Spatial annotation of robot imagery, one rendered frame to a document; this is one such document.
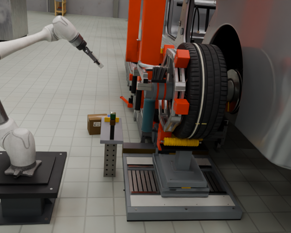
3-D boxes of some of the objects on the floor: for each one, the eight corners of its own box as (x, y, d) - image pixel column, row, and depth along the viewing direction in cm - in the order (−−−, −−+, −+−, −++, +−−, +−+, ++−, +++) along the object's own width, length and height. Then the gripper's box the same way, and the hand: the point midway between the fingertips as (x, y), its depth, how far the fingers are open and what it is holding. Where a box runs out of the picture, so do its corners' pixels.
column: (115, 176, 246) (118, 132, 230) (103, 176, 244) (105, 132, 228) (115, 170, 255) (117, 127, 239) (103, 170, 253) (105, 126, 237)
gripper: (87, 44, 184) (108, 66, 198) (79, 33, 204) (99, 54, 217) (78, 52, 185) (100, 73, 198) (71, 41, 204) (91, 61, 218)
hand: (98, 63), depth 207 cm, fingers open, 13 cm apart
